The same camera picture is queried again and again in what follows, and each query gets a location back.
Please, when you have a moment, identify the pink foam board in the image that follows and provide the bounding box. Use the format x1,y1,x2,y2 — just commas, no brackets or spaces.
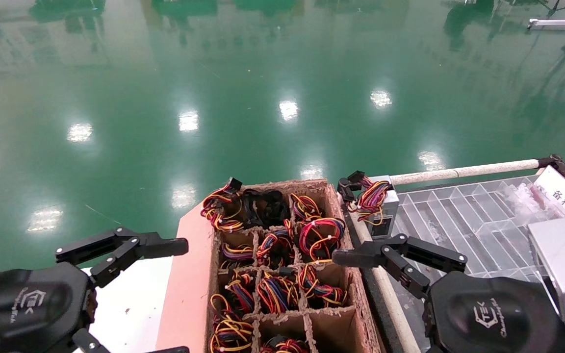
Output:
155,201,219,353

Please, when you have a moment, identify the black pipe corner connector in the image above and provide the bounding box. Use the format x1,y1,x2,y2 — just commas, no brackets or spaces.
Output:
537,154,565,178

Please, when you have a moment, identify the power supply with coloured wires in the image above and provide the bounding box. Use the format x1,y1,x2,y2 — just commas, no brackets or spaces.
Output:
224,271,257,314
257,271,301,315
290,194,323,222
298,217,347,263
220,242,255,270
261,335,309,353
256,219,295,269
209,293,255,353
201,177,245,232
337,171,401,240
297,264,348,308

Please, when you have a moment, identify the white floor stand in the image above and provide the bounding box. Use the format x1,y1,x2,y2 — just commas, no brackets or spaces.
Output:
528,15,565,33

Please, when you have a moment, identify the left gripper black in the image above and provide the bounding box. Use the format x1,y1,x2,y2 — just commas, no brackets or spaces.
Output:
0,227,190,353

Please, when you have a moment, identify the cardboard divider box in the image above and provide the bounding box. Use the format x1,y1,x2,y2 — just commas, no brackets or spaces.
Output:
205,179,386,353

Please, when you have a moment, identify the clear plastic divider tray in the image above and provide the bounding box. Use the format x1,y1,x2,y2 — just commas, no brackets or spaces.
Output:
385,175,565,353

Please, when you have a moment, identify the power supply with black wires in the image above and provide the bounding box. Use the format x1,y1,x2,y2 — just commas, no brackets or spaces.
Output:
241,189,291,229

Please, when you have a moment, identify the white cart frame pipe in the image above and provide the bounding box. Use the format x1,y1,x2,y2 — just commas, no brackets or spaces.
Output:
390,159,540,186
349,211,421,353

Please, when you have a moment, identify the clear bag with pink parts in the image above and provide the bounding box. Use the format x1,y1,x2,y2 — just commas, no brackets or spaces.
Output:
503,182,563,221

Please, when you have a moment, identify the white printed label sign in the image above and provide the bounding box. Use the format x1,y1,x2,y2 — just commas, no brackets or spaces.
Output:
533,166,565,231

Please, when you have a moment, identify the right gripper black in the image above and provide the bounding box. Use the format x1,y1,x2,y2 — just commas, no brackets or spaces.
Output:
333,233,565,353

